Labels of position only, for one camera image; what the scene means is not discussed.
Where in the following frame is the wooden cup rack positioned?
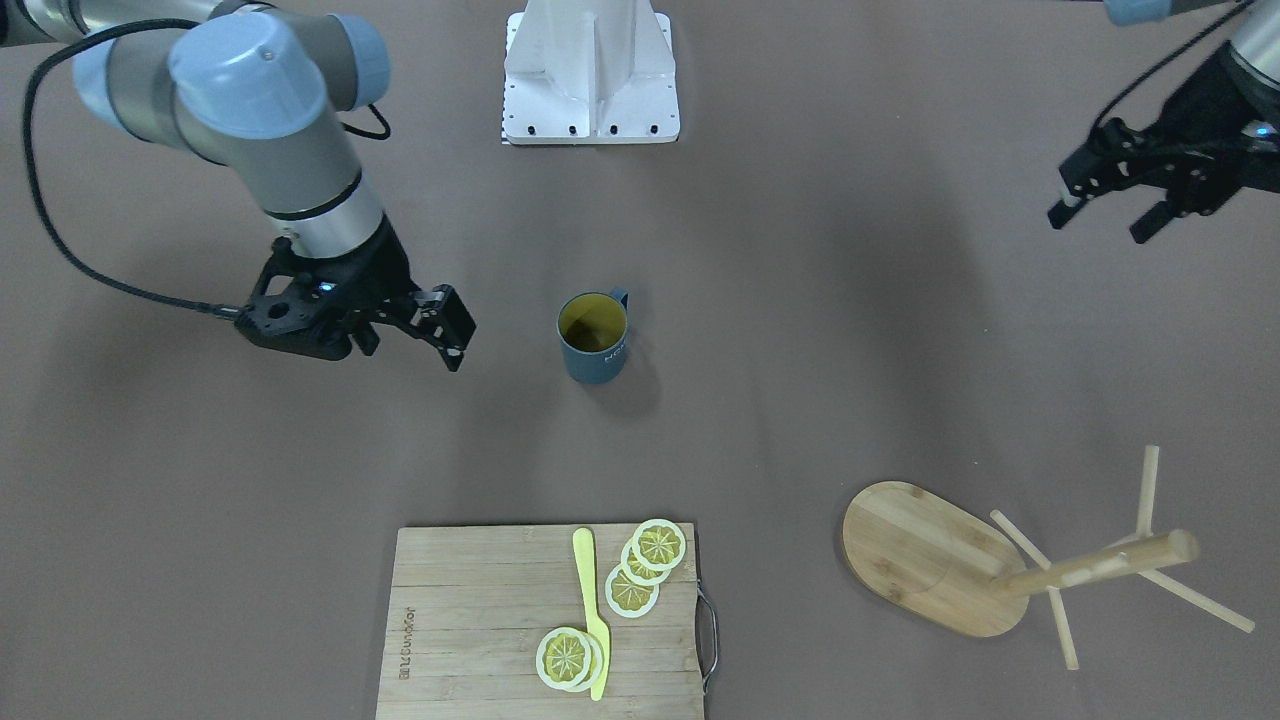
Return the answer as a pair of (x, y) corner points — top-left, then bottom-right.
(840, 445), (1256, 670)

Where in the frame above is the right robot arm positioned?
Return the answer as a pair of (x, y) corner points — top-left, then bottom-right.
(3, 1), (476, 370)

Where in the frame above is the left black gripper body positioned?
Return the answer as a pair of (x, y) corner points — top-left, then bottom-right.
(1096, 44), (1277, 217)

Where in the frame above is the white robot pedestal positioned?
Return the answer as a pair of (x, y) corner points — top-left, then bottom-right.
(500, 1), (681, 146)

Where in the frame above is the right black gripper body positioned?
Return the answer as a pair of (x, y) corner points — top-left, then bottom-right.
(236, 218), (420, 361)

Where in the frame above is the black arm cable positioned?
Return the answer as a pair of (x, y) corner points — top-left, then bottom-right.
(22, 18), (393, 319)

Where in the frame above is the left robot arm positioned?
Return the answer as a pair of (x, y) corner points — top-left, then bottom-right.
(1047, 1), (1279, 243)

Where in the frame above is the dark teal mug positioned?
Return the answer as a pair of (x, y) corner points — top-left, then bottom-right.
(556, 287), (630, 384)

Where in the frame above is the yellow plastic knife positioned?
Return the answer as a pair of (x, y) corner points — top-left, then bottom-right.
(572, 527), (612, 702)

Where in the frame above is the bamboo cutting board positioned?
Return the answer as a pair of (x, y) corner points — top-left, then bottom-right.
(376, 521), (718, 719)

